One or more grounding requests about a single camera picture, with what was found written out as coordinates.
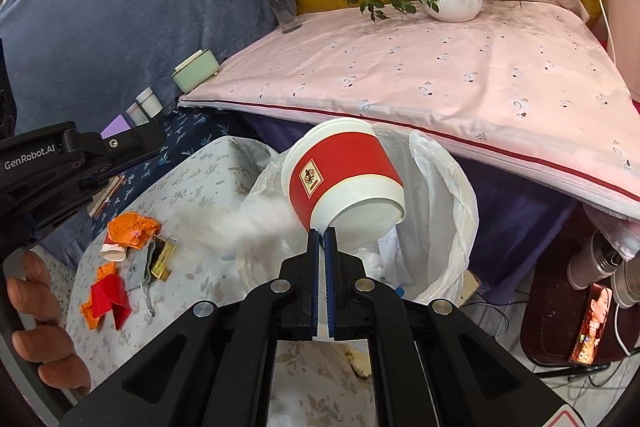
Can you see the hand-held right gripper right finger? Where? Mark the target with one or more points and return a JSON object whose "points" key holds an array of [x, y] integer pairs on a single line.
{"points": [[330, 287]]}

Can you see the bin with white bag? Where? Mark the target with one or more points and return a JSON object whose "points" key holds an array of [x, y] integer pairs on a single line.
{"points": [[440, 207]]}

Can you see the pale green tissue box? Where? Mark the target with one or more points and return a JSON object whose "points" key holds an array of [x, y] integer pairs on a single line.
{"points": [[195, 72]]}

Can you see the dark purple cloth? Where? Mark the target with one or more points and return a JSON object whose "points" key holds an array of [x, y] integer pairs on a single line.
{"points": [[510, 217]]}

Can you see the grey-blue blanket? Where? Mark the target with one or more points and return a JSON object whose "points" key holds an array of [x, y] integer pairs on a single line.
{"points": [[125, 7]]}

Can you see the small orange wrapper scrap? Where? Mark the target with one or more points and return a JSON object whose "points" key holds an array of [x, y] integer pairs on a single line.
{"points": [[92, 313]]}

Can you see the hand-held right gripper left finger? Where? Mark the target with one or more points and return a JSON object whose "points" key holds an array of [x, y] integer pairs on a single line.
{"points": [[314, 287]]}

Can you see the white printed packet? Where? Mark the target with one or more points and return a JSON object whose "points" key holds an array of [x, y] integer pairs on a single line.
{"points": [[395, 257]]}

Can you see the navy floral cloth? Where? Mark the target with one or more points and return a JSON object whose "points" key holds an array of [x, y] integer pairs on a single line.
{"points": [[185, 132]]}

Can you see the floral rabbit print tablecloth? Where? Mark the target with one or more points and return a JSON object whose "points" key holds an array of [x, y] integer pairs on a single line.
{"points": [[200, 287]]}

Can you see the gold and black box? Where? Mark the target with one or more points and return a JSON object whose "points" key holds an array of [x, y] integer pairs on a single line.
{"points": [[164, 262]]}

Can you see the orange wrapper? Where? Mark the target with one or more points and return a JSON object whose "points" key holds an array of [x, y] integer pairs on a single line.
{"points": [[132, 229]]}

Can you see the wooden stand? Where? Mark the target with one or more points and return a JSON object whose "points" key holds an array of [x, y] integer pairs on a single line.
{"points": [[107, 194]]}

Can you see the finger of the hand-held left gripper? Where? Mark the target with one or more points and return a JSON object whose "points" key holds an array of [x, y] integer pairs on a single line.
{"points": [[50, 212], [130, 142]]}

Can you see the purple card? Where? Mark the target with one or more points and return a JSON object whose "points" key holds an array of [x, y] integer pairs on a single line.
{"points": [[117, 127]]}

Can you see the large red paper cup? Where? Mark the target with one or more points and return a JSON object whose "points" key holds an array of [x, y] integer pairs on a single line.
{"points": [[340, 177]]}

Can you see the dark red stool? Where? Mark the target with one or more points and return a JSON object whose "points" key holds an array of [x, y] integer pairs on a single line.
{"points": [[550, 317]]}

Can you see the red paper piece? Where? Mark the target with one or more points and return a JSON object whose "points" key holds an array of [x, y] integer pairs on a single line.
{"points": [[112, 302]]}

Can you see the beige cardboard piece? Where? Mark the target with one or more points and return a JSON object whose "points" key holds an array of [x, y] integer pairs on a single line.
{"points": [[470, 288]]}

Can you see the steel thermos flask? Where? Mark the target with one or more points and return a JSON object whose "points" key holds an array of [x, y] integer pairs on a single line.
{"points": [[629, 284], [592, 262]]}

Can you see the white appliance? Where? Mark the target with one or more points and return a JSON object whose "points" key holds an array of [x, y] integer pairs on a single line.
{"points": [[625, 32]]}

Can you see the smartphone with colourful screen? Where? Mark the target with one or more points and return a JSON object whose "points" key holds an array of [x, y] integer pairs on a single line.
{"points": [[592, 322]]}

